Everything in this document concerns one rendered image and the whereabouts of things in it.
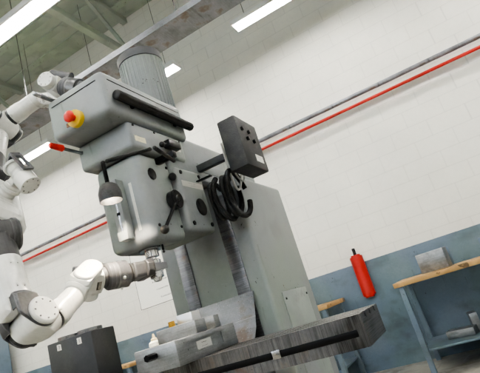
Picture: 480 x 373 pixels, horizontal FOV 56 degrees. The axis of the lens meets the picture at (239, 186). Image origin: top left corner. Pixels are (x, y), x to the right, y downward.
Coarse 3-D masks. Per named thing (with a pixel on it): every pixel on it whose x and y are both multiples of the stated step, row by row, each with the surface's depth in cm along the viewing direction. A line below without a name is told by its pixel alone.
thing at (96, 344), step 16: (64, 336) 165; (80, 336) 159; (96, 336) 159; (112, 336) 166; (48, 352) 165; (64, 352) 162; (80, 352) 159; (96, 352) 156; (112, 352) 163; (64, 368) 161; (80, 368) 158; (96, 368) 155; (112, 368) 160
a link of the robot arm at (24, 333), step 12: (72, 288) 128; (60, 300) 122; (72, 300) 125; (60, 312) 119; (72, 312) 123; (12, 324) 114; (24, 324) 111; (60, 324) 118; (12, 336) 113; (24, 336) 112; (36, 336) 113; (48, 336) 116
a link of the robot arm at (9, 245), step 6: (0, 222) 124; (6, 222) 125; (0, 228) 123; (6, 228) 124; (12, 228) 124; (0, 234) 122; (6, 234) 123; (12, 234) 124; (0, 240) 120; (6, 240) 121; (12, 240) 123; (0, 246) 119; (6, 246) 120; (12, 246) 121; (0, 252) 118; (6, 252) 119; (12, 252) 120; (18, 252) 122
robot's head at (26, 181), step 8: (8, 168) 142; (16, 168) 141; (16, 176) 139; (24, 176) 139; (32, 176) 140; (8, 184) 141; (16, 184) 140; (24, 184) 139; (32, 184) 141; (16, 192) 143; (24, 192) 141
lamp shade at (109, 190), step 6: (102, 186) 137; (108, 186) 137; (114, 186) 137; (102, 192) 136; (108, 192) 136; (114, 192) 136; (120, 192) 138; (102, 198) 136; (108, 198) 142; (114, 198) 142; (120, 198) 142; (102, 204) 140; (108, 204) 141
